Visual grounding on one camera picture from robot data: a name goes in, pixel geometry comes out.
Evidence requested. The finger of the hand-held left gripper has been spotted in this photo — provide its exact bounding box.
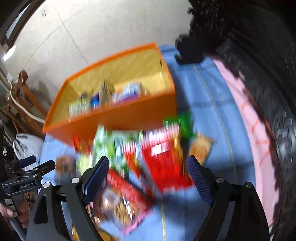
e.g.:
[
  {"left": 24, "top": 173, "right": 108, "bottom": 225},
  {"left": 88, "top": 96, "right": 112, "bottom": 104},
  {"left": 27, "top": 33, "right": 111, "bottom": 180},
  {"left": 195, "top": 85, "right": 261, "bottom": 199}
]
[
  {"left": 14, "top": 160, "right": 56, "bottom": 182},
  {"left": 4, "top": 155, "right": 37, "bottom": 173}
]

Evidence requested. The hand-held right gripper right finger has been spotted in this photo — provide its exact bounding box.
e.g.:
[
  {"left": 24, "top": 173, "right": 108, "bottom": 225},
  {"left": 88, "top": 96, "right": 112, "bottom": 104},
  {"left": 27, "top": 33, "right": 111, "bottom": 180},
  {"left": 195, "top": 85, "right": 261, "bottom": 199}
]
[{"left": 187, "top": 155, "right": 271, "bottom": 241}]

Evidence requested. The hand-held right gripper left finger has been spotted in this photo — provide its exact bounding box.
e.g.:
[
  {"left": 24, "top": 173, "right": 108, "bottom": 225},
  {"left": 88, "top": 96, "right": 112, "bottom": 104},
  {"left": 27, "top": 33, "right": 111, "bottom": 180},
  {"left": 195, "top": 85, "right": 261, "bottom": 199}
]
[{"left": 26, "top": 156, "right": 110, "bottom": 241}]

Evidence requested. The round walnut cake packet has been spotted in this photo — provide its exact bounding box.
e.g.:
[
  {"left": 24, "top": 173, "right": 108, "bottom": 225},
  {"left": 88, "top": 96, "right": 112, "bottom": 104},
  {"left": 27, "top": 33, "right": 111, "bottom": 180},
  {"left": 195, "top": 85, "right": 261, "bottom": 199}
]
[{"left": 55, "top": 156, "right": 75, "bottom": 173}]

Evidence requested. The green pea snack packet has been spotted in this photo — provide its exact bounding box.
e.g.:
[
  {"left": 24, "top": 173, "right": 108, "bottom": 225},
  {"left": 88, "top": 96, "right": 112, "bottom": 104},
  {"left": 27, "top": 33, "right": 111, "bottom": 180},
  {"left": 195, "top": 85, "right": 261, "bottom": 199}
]
[{"left": 75, "top": 153, "right": 94, "bottom": 176}]

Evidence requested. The clear biscuit packet red edge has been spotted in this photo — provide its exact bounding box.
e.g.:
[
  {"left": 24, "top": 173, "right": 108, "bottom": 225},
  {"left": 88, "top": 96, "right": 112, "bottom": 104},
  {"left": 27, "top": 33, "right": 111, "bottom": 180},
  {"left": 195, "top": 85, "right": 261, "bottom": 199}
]
[{"left": 91, "top": 170, "right": 156, "bottom": 234}]

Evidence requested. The orange rice cracker packet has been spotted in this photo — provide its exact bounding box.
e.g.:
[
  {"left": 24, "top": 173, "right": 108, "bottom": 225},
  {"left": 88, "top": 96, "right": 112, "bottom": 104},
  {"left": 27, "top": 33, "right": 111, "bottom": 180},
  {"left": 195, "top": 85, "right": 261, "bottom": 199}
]
[{"left": 189, "top": 133, "right": 213, "bottom": 165}]

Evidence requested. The green white candy packet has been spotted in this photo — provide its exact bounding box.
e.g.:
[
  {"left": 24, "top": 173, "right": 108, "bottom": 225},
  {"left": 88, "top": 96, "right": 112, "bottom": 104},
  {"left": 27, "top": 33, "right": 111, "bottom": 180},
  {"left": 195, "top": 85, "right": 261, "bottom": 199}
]
[{"left": 92, "top": 125, "right": 116, "bottom": 163}]

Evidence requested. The small red snack packet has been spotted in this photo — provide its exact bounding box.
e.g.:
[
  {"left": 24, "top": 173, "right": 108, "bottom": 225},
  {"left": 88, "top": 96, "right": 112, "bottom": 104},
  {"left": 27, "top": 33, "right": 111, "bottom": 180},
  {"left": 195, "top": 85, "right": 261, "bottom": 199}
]
[{"left": 73, "top": 136, "right": 92, "bottom": 153}]

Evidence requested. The red clear snack packet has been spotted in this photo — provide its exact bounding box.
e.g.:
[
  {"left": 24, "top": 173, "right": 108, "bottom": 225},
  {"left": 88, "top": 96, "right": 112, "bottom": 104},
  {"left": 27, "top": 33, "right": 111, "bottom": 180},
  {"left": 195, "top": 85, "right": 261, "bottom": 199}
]
[{"left": 141, "top": 126, "right": 193, "bottom": 193}]

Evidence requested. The yellow cracker packet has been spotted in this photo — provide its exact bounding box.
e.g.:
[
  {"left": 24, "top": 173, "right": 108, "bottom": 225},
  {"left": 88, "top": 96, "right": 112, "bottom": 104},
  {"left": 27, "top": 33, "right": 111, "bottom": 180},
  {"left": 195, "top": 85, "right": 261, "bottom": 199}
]
[{"left": 70, "top": 221, "right": 119, "bottom": 241}]

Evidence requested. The small green snack packet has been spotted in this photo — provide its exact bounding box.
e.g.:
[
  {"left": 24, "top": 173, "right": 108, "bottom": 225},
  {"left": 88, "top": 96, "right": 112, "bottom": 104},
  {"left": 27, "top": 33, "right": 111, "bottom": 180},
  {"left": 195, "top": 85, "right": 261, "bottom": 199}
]
[{"left": 163, "top": 112, "right": 195, "bottom": 142}]

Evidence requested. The small green-white snack packet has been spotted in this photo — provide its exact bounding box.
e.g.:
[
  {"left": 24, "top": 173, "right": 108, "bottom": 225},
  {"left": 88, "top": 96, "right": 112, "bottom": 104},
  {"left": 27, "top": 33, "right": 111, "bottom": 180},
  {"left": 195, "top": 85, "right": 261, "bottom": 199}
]
[{"left": 69, "top": 98, "right": 89, "bottom": 117}]

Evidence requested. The orange cardboard box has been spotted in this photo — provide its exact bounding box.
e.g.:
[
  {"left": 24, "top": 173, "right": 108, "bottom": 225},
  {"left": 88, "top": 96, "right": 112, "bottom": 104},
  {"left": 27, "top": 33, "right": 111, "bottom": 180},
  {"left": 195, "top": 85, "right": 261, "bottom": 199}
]
[{"left": 43, "top": 43, "right": 176, "bottom": 146}]

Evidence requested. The blue cookie packet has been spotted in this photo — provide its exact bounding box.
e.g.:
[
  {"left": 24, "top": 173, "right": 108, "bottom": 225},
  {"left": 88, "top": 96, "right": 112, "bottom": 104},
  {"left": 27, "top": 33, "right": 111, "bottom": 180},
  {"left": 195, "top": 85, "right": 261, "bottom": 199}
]
[{"left": 90, "top": 94, "right": 100, "bottom": 109}]

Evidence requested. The brown red-edged snack packet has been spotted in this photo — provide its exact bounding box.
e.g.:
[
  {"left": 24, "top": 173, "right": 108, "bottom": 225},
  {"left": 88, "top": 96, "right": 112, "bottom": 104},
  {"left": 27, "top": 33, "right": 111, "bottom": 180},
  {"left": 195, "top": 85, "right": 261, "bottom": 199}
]
[{"left": 99, "top": 79, "right": 115, "bottom": 106}]

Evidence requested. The white ball candy packet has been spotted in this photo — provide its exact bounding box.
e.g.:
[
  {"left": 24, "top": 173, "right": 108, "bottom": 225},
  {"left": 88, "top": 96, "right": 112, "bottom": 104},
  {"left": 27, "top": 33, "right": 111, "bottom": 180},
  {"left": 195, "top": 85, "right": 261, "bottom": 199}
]
[{"left": 113, "top": 82, "right": 148, "bottom": 102}]

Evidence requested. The person's left hand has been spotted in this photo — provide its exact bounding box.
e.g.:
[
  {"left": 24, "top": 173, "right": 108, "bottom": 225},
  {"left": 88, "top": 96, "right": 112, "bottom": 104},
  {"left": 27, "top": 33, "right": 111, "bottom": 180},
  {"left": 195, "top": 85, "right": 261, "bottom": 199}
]
[{"left": 0, "top": 192, "right": 31, "bottom": 230}]

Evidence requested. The white plastic bag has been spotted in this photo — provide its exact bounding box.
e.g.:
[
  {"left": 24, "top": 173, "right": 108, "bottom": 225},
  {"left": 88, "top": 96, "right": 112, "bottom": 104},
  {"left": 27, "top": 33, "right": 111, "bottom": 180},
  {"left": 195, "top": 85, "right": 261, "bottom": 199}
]
[{"left": 13, "top": 133, "right": 45, "bottom": 172}]

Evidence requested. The carved wooden chair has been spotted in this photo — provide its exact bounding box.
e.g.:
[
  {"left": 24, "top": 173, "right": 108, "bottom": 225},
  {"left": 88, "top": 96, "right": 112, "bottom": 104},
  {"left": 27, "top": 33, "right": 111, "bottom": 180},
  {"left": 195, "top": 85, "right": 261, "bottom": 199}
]
[{"left": 6, "top": 71, "right": 50, "bottom": 139}]

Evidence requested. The blue checked tablecloth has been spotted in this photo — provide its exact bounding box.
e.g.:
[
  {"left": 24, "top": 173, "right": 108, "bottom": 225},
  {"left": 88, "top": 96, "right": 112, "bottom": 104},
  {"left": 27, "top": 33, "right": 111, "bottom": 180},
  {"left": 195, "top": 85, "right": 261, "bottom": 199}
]
[{"left": 37, "top": 44, "right": 257, "bottom": 241}]

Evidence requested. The pink cloth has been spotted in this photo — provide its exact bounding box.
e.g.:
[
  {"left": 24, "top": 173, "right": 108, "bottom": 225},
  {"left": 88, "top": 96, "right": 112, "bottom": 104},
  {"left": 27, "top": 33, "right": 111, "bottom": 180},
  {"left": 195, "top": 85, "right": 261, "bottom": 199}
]
[{"left": 211, "top": 57, "right": 281, "bottom": 232}]

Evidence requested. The dark carved wooden furniture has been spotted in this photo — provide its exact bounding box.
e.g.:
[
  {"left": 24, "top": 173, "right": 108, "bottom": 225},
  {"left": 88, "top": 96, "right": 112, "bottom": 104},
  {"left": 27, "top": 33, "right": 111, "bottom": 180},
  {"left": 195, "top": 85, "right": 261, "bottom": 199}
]
[{"left": 174, "top": 0, "right": 296, "bottom": 241}]

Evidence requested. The white power cable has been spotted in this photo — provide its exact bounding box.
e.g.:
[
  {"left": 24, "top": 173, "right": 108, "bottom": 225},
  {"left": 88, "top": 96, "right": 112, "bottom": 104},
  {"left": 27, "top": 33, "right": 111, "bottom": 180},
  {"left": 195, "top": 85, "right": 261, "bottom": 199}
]
[{"left": 8, "top": 89, "right": 45, "bottom": 124}]

